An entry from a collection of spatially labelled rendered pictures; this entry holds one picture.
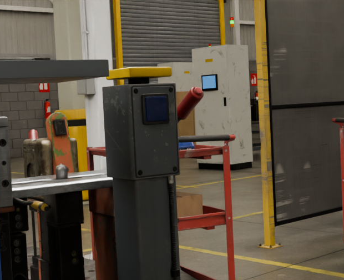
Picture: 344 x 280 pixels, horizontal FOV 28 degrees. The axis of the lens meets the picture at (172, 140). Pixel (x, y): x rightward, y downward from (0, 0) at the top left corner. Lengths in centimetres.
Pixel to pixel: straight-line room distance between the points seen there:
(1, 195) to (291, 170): 473
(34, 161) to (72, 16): 696
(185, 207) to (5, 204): 237
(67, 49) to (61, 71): 747
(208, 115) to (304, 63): 585
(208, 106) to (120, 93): 1059
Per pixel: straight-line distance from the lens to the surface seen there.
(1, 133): 91
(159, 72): 83
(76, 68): 74
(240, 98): 1129
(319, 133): 585
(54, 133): 131
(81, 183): 109
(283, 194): 547
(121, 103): 82
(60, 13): 833
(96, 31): 502
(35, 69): 72
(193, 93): 92
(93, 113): 502
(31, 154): 135
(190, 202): 326
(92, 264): 189
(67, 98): 823
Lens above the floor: 112
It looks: 3 degrees down
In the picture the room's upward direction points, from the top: 3 degrees counter-clockwise
